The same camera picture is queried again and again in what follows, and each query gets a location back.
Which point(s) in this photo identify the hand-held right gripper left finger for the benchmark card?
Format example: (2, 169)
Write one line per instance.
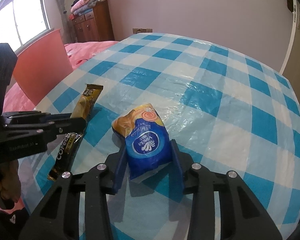
(120, 170)

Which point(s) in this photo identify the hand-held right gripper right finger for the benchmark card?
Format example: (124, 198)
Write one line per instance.
(177, 165)

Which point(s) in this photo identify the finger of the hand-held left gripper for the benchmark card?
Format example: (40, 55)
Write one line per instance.
(57, 116)
(70, 125)

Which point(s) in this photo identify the gold coffee sachet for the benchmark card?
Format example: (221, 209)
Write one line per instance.
(86, 100)

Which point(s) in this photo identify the black coffee sachet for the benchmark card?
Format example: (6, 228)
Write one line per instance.
(63, 155)

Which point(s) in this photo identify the red plastic basin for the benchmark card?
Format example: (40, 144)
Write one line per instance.
(42, 65)

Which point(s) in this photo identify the person's left hand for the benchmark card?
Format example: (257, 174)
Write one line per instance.
(11, 182)

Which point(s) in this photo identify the bright glass window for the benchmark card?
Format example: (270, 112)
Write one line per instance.
(25, 17)

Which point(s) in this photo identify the blue white checkered tablecloth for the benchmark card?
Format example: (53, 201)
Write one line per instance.
(190, 80)

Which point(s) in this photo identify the grey patterned curtain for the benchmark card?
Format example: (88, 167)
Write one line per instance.
(62, 10)

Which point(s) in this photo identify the brown wooden cabinet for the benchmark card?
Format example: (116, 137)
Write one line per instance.
(95, 27)

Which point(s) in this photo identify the pile of folded blankets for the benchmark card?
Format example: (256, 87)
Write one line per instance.
(87, 3)

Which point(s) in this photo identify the person's dark clothing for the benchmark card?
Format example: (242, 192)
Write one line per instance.
(5, 225)

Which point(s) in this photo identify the white door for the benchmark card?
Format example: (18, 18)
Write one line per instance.
(290, 42)

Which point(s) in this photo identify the wall power outlet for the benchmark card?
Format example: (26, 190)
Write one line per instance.
(142, 30)

